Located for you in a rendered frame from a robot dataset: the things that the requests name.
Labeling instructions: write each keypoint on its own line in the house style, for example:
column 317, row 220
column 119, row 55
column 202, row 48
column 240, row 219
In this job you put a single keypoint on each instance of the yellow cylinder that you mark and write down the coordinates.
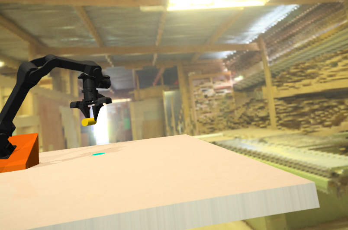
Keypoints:
column 88, row 121

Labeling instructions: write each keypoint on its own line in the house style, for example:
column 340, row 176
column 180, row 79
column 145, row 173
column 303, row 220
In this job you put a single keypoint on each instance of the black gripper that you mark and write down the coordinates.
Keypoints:
column 90, row 97

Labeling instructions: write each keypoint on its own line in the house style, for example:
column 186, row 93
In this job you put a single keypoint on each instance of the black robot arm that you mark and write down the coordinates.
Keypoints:
column 28, row 76

